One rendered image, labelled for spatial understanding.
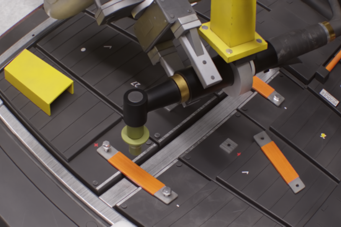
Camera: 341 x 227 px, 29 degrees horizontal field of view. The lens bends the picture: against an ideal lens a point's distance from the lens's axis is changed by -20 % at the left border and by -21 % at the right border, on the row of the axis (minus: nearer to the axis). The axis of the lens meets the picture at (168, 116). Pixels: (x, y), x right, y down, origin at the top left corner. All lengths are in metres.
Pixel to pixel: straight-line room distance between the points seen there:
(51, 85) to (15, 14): 1.93
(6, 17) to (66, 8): 1.93
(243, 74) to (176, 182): 0.20
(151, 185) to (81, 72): 0.27
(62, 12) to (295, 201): 0.54
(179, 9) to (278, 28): 0.42
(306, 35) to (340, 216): 0.35
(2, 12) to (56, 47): 1.86
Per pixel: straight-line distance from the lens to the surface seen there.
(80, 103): 1.30
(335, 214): 1.17
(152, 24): 1.14
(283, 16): 1.52
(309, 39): 1.24
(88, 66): 1.36
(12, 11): 3.24
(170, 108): 1.30
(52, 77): 1.31
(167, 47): 1.18
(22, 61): 1.36
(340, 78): 1.42
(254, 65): 1.16
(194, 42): 1.09
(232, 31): 1.07
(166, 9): 1.09
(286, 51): 1.20
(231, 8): 1.04
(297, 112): 1.32
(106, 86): 1.33
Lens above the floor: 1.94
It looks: 47 degrees down
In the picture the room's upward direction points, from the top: 3 degrees clockwise
